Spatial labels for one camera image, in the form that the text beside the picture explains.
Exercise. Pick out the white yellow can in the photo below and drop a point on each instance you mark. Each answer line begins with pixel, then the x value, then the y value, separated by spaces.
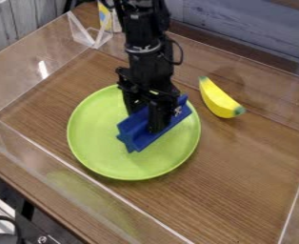
pixel 109 17

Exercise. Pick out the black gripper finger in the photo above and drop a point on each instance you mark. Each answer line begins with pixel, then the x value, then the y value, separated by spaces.
pixel 162 111
pixel 134 99

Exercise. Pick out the green round plate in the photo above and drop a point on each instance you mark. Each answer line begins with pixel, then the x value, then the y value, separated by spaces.
pixel 98 148

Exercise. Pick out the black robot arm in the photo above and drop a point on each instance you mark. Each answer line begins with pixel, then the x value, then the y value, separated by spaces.
pixel 146 21

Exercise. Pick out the blue block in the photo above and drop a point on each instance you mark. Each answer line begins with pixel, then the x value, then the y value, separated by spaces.
pixel 134 128

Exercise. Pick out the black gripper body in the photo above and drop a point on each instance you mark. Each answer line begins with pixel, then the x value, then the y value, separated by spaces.
pixel 150 73

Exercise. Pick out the yellow toy banana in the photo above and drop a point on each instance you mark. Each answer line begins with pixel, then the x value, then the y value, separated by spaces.
pixel 218 100

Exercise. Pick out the clear acrylic enclosure wall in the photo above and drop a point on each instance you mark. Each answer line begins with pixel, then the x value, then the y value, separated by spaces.
pixel 42 86

